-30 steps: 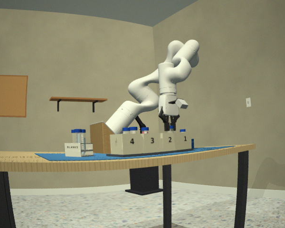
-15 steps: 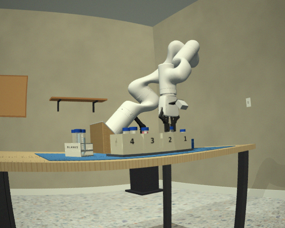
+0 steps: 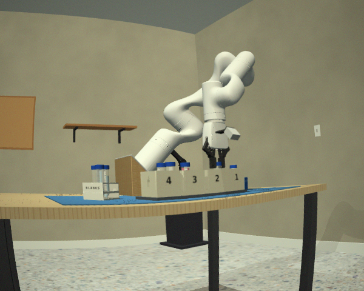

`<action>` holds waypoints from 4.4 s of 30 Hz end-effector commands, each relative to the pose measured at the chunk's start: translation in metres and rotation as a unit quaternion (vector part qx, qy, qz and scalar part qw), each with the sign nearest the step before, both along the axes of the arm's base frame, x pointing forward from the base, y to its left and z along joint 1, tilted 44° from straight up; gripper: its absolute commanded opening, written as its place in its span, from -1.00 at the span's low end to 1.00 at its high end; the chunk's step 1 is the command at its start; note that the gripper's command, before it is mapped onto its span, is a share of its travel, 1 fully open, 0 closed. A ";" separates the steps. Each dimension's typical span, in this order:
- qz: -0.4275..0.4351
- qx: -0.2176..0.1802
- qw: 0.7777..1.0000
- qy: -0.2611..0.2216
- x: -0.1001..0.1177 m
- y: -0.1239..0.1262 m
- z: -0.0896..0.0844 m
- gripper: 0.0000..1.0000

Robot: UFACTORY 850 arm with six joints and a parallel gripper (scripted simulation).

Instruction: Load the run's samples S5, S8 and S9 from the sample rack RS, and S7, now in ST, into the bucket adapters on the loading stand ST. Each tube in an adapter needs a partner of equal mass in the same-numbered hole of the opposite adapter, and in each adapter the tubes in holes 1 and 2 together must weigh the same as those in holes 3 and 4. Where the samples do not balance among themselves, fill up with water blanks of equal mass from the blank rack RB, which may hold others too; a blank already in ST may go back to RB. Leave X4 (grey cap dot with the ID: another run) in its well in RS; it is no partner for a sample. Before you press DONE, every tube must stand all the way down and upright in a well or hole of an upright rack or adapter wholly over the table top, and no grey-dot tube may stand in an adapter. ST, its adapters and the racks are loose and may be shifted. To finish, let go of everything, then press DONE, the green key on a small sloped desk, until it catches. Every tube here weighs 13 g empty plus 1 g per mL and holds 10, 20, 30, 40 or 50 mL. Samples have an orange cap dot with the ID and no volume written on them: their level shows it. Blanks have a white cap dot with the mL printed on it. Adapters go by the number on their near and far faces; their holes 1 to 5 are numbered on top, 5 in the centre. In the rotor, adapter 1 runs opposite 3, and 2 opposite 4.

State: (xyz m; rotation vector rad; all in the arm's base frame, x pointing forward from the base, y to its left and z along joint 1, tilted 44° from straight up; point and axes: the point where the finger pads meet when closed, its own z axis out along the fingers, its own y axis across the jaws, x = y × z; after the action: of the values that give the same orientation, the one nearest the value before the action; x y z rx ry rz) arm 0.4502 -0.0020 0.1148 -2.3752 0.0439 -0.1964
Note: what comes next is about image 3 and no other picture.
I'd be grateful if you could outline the blue bench mat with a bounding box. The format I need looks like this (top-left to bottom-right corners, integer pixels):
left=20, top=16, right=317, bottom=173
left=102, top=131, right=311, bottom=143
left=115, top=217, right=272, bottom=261
left=45, top=186, right=301, bottom=206

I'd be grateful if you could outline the beige tube rack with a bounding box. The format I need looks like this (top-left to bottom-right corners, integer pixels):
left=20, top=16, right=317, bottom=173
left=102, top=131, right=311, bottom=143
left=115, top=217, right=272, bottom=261
left=83, top=182, right=120, bottom=201

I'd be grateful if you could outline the sample tube with blue cap and orange dot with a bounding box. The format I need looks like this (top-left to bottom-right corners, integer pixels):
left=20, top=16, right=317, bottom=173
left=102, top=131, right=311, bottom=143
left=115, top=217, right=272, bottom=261
left=180, top=162, right=190, bottom=170

